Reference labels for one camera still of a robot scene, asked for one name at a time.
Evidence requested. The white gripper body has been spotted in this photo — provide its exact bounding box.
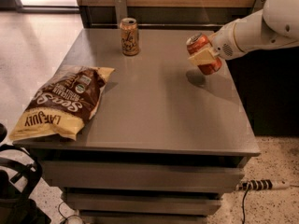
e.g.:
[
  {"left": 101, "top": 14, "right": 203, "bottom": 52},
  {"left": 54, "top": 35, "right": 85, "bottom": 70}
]
[{"left": 209, "top": 21, "right": 245, "bottom": 60}]

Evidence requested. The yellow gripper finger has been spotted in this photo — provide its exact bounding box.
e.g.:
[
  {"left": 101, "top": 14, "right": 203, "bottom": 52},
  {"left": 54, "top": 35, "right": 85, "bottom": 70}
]
[{"left": 188, "top": 47, "right": 220, "bottom": 66}]

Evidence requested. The red coke can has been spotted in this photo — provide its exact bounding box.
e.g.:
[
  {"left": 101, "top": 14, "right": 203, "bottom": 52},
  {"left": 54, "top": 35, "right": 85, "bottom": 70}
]
[{"left": 186, "top": 33, "right": 222, "bottom": 75}]

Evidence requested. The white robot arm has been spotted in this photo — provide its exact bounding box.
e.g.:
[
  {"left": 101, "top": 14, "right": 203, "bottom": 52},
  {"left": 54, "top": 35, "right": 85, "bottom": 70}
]
[{"left": 186, "top": 0, "right": 299, "bottom": 66}]

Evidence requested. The tan LaCroix can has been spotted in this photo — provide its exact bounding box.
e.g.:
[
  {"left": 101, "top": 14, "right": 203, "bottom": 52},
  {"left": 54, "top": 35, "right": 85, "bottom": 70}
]
[{"left": 120, "top": 18, "right": 139, "bottom": 56}]

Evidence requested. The grey drawer cabinet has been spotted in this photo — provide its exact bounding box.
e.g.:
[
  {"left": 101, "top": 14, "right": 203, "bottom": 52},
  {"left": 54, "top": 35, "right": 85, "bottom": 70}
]
[{"left": 22, "top": 29, "right": 259, "bottom": 224}]

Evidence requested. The white power strip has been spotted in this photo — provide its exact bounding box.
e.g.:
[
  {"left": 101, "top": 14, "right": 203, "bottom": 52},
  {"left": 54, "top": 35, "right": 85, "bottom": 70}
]
[{"left": 236, "top": 179, "right": 291, "bottom": 191}]

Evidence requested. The brown yellow chip bag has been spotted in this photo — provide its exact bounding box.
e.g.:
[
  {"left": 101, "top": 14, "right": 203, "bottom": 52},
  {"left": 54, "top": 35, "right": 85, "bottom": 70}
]
[{"left": 9, "top": 65, "right": 114, "bottom": 141}]

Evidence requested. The right metal wall bracket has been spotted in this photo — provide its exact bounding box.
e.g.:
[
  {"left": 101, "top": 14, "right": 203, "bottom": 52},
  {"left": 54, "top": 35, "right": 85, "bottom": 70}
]
[{"left": 250, "top": 0, "right": 266, "bottom": 13}]

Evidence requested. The metal wall bracket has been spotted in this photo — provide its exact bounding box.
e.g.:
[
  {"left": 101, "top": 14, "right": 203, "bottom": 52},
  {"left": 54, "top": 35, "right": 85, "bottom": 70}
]
[
  {"left": 114, "top": 0, "right": 127, "bottom": 26},
  {"left": 250, "top": 0, "right": 266, "bottom": 13}
]

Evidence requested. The left metal wall bracket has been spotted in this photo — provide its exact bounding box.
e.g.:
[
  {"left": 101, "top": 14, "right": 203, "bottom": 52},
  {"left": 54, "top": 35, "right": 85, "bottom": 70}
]
[{"left": 114, "top": 0, "right": 127, "bottom": 26}]

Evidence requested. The black power cable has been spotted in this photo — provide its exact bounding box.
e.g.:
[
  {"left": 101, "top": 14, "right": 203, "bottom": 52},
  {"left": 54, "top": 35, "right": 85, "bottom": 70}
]
[{"left": 240, "top": 187, "right": 250, "bottom": 224}]

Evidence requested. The thin black floor cable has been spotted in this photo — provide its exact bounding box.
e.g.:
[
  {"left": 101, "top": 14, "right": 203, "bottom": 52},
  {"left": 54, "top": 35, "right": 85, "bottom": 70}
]
[{"left": 57, "top": 202, "right": 85, "bottom": 224}]

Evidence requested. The black bag with strap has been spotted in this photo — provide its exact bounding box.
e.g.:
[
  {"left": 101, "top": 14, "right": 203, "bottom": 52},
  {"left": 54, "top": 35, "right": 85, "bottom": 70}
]
[{"left": 0, "top": 123, "right": 52, "bottom": 224}]

